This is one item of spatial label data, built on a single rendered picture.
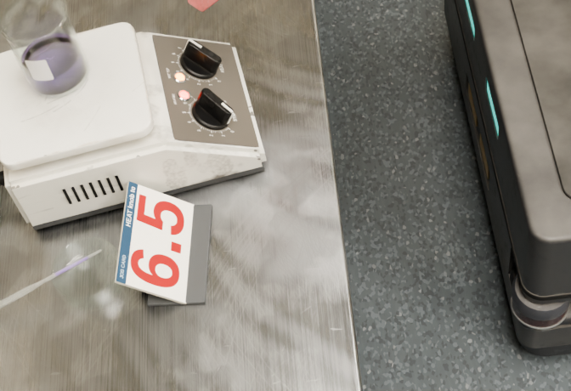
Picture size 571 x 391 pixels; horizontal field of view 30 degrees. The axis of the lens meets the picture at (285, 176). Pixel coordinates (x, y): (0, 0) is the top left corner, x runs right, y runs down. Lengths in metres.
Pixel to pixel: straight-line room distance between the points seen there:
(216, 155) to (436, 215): 0.93
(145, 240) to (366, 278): 0.89
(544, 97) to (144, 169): 0.70
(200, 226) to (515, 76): 0.69
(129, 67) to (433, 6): 1.23
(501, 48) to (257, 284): 0.74
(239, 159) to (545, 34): 0.72
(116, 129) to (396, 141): 1.06
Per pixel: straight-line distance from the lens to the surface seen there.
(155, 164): 0.84
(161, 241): 0.83
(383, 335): 1.63
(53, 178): 0.83
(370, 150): 1.82
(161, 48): 0.90
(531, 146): 1.37
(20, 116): 0.85
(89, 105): 0.84
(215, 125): 0.85
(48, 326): 0.84
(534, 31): 1.49
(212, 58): 0.88
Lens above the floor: 1.45
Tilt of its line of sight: 54 degrees down
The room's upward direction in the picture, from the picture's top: 12 degrees counter-clockwise
